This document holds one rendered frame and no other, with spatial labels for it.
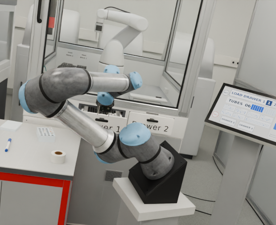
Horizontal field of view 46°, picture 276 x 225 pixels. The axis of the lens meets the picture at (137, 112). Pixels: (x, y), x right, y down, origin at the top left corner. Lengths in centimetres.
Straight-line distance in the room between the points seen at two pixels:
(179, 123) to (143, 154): 81
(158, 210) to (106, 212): 99
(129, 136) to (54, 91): 37
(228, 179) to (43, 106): 141
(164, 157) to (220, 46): 423
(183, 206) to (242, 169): 80
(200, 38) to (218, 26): 342
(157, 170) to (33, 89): 59
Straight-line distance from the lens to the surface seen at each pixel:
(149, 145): 132
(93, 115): 186
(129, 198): 141
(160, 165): 137
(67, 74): 111
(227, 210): 230
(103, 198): 228
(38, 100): 115
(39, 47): 199
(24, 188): 160
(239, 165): 217
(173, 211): 143
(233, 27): 553
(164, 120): 206
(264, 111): 208
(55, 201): 161
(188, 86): 205
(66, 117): 123
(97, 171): 218
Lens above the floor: 148
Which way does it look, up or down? 16 degrees down
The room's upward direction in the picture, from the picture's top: 11 degrees clockwise
